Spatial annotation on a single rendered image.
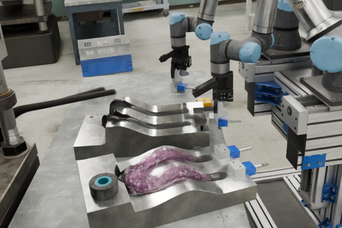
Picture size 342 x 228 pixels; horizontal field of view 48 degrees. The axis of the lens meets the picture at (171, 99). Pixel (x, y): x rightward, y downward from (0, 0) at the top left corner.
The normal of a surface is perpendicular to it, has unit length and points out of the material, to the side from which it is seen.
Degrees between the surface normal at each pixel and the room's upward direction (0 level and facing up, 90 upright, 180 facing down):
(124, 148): 90
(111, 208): 90
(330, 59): 96
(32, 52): 90
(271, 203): 0
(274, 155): 0
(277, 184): 0
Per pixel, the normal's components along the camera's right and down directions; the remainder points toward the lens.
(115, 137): 0.02, 0.41
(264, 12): -0.34, 0.46
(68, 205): -0.06, -0.91
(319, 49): -0.57, 0.46
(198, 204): 0.32, 0.38
